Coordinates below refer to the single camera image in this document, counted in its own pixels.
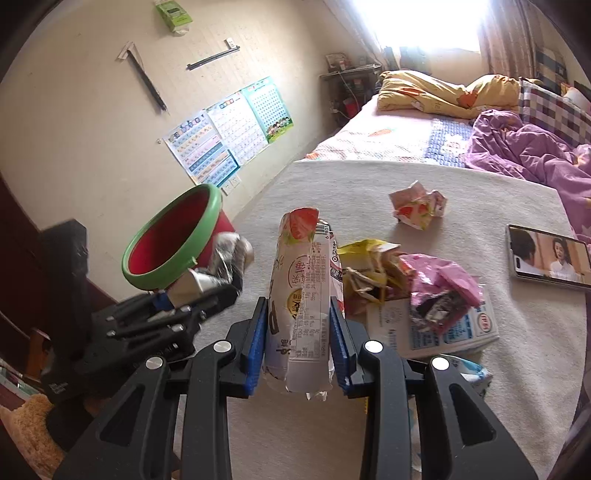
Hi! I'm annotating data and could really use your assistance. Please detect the yellow knit sleeve forearm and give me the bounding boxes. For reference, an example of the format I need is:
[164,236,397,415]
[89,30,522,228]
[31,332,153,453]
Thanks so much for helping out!
[0,394,66,479]

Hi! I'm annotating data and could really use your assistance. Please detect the red small bin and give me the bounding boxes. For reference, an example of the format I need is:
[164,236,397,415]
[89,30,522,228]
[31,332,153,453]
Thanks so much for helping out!
[342,98,360,119]

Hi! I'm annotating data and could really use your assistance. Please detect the pink patterned bed sheet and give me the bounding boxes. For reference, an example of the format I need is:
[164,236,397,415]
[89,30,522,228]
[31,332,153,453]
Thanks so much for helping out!
[305,98,472,168]

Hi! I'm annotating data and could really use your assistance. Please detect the red green trash bin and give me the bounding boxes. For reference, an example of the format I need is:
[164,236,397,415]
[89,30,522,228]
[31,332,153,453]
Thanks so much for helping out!
[121,184,235,291]

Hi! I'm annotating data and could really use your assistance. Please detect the smartphone playing video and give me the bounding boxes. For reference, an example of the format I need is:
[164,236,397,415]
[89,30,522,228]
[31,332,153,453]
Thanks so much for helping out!
[506,224,590,291]

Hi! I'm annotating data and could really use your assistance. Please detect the dark side table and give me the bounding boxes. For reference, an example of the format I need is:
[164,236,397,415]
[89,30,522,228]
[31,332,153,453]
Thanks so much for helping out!
[320,64,383,128]

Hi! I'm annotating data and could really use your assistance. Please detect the plaid pillow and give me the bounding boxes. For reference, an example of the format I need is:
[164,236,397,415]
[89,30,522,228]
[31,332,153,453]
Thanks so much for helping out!
[518,78,591,147]

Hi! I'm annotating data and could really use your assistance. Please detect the white chart wall poster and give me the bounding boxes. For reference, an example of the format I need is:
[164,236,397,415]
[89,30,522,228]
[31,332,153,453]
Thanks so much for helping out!
[206,92,269,166]

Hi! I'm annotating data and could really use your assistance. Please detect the teal number wall poster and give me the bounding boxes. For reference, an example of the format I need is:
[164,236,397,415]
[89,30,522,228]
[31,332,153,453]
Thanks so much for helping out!
[240,77,294,143]

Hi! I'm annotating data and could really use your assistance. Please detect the strawberry paper wrapper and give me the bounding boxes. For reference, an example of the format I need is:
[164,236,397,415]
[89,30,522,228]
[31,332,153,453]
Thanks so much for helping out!
[389,181,447,231]

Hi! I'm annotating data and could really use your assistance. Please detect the white blue milk carton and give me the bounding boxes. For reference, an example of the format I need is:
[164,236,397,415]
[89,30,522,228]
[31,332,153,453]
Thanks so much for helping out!
[363,283,501,360]

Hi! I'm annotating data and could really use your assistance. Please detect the green hanging tissue pack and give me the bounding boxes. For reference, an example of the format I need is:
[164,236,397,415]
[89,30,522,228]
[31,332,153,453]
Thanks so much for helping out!
[155,1,192,35]

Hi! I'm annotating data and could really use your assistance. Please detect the pink snack bag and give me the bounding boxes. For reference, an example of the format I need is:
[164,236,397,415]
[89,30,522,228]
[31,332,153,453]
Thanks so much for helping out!
[401,253,484,335]

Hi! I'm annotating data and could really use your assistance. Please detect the yellow duvet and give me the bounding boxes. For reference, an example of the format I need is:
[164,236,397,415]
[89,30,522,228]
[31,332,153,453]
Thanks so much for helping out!
[377,70,521,120]

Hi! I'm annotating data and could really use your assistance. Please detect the right pink curtain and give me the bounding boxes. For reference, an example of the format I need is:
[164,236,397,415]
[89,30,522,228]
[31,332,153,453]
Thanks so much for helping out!
[479,0,537,78]

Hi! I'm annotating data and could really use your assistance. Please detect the yellow bear drink carton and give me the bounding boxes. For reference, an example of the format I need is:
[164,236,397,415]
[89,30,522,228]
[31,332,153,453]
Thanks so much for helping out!
[338,239,415,317]

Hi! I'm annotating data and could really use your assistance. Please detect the purple star duvet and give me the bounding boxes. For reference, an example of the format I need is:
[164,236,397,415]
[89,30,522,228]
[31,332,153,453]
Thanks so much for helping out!
[464,110,591,244]

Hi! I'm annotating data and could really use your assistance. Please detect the white strawberry snack bag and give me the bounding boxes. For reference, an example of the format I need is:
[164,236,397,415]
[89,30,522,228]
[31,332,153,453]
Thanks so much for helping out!
[263,207,344,400]

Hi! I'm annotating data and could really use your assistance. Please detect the black wall rail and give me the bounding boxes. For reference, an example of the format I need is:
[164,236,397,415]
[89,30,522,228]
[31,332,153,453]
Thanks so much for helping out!
[186,39,240,71]

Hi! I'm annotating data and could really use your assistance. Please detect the silver foil wrapper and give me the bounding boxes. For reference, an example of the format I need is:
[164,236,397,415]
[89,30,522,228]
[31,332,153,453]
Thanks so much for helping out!
[166,232,254,308]

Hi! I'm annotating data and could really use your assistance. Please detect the blue letters wall poster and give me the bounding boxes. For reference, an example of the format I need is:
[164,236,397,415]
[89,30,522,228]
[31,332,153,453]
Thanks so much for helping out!
[162,110,239,187]

